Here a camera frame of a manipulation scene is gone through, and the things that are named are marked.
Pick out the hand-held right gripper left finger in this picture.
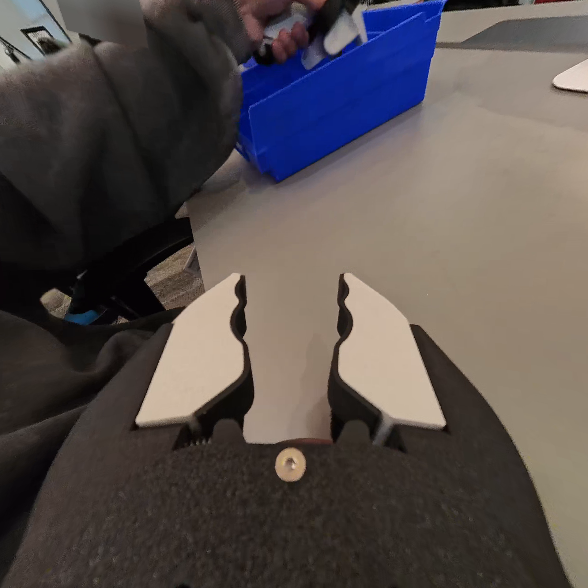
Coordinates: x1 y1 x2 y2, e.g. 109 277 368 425
134 273 254 448

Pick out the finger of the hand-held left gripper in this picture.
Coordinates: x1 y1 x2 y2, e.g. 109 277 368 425
351 5 369 46
302 14 360 70

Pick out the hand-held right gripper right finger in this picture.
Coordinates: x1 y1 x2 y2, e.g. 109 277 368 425
327 272 447 448

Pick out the blue plastic bin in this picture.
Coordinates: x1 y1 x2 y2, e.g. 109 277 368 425
236 0 447 183

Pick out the grey desk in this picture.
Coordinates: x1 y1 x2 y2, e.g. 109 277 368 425
177 0 588 588

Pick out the person's left hand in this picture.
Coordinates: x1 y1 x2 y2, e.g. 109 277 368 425
241 0 329 63

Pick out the black office chair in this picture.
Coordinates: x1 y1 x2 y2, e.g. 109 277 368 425
41 216 196 324

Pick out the grey hooded sweatshirt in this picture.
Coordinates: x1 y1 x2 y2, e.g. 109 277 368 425
0 308 184 552

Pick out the white document stand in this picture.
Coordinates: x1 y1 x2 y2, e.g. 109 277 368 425
551 59 588 93

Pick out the black-framed marker sign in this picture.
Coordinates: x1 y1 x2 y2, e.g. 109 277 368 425
19 25 70 60

